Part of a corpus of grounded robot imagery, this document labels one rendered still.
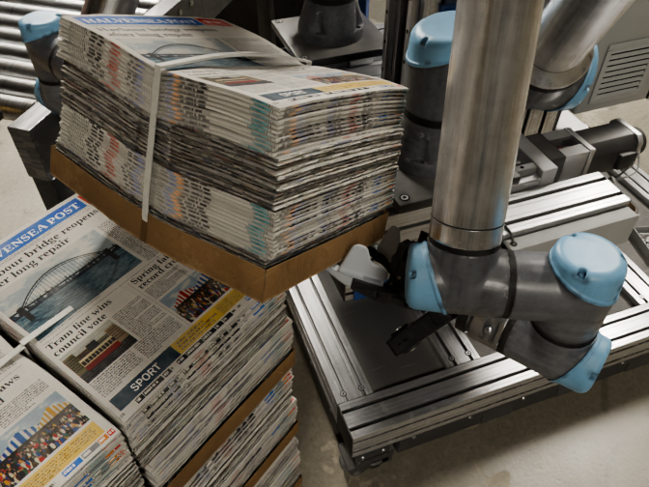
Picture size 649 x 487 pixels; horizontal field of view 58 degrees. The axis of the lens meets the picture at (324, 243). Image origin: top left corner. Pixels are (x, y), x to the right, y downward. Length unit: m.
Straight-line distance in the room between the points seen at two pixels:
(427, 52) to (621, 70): 0.54
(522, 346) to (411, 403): 0.69
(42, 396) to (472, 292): 0.49
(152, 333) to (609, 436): 1.30
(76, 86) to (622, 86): 1.03
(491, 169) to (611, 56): 0.75
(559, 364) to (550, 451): 0.96
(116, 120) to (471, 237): 0.45
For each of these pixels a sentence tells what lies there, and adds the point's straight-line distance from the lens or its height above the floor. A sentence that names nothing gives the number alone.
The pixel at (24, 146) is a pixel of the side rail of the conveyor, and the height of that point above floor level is 0.76.
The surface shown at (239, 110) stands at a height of 1.09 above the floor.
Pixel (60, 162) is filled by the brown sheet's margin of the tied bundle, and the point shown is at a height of 0.94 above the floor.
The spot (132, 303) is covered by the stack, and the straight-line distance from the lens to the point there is 0.80.
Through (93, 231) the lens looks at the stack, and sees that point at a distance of 0.92.
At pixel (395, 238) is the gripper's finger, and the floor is 0.84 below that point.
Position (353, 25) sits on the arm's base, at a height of 0.86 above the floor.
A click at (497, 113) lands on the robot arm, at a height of 1.13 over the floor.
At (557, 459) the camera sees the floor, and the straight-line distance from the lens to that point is 1.67.
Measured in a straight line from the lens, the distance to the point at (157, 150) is 0.72.
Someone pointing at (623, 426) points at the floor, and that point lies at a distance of 1.78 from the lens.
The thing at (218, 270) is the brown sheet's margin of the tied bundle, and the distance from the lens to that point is 0.69.
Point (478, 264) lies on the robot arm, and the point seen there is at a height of 0.99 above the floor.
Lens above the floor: 1.42
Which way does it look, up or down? 45 degrees down
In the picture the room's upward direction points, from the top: straight up
